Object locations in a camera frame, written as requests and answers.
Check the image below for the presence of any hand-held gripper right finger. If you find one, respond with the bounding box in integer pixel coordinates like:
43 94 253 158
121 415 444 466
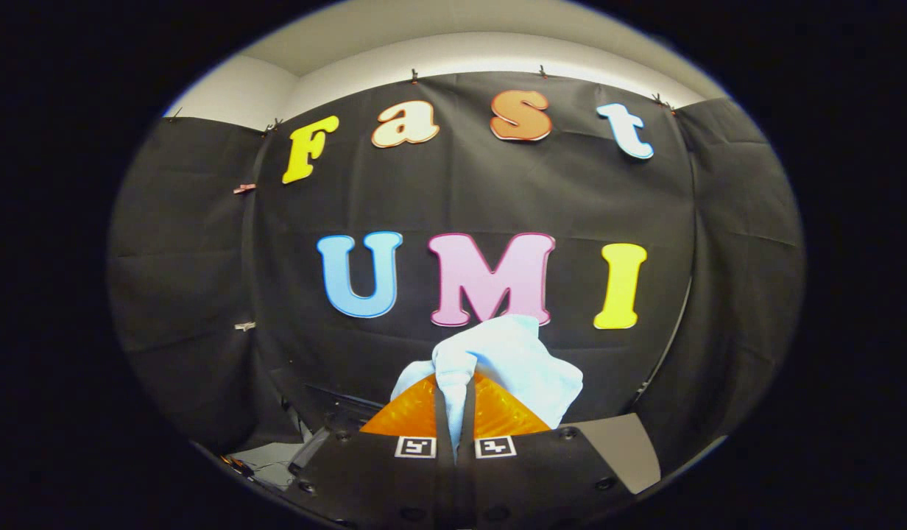
457 370 636 530

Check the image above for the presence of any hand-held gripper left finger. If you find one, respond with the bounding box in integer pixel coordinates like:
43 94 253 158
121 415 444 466
279 367 456 530

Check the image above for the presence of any light blue polo shirt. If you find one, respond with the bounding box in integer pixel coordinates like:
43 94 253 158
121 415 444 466
389 314 585 442

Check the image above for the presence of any grey washing machine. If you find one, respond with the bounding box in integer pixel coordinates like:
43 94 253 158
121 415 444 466
280 379 388 490

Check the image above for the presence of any black backdrop cloth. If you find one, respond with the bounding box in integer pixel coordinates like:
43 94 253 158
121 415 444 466
106 70 806 472

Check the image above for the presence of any row of dark cloth clips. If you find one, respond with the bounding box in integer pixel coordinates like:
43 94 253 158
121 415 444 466
170 65 675 133

